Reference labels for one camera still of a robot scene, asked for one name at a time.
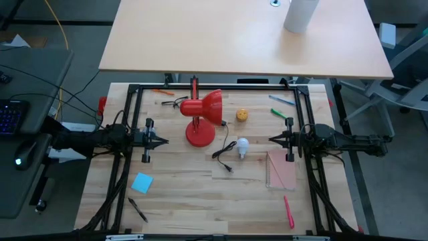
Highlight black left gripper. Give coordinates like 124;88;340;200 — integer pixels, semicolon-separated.
129;118;169;164

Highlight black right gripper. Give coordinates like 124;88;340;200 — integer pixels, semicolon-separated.
268;116;304;163

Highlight white lightbulb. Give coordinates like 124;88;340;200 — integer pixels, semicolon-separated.
236;137;250;160

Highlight red desk lamp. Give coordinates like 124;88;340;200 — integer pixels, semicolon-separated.
179;76;224;148

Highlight black lamp power cord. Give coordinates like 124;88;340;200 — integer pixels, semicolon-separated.
211;120;237;174

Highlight green marker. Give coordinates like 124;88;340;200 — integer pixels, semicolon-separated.
270;108;288;120

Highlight pink spiral notebook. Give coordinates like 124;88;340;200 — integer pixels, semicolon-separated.
265;149;297;191

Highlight blue pen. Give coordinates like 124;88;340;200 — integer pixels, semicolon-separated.
269;95;297;106

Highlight blue sticky note pad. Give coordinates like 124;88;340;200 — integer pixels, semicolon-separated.
130;172;154;195

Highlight small yellow round container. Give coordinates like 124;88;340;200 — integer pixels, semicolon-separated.
235;108;249;123

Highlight black pen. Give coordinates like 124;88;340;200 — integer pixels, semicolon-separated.
128;197;149;224

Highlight pink pen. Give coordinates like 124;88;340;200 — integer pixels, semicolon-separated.
284;195;296;230

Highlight white cylinder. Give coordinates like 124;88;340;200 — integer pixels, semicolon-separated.
283;0;320;34

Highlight grey office chair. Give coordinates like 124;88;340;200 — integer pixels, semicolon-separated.
340;28;428;135

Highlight black computer mouse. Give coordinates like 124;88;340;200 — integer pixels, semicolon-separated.
13;140;37;171

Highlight dark grey side desk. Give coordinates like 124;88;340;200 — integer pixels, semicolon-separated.
0;48;75;220

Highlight black keyboard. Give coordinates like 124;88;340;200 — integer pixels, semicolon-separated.
0;99;29;135

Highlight black aluminium rig frame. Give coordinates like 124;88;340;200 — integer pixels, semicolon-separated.
75;76;365;237

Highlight silver frame bracket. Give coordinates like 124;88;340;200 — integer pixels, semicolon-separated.
292;235;330;241
106;234;144;241

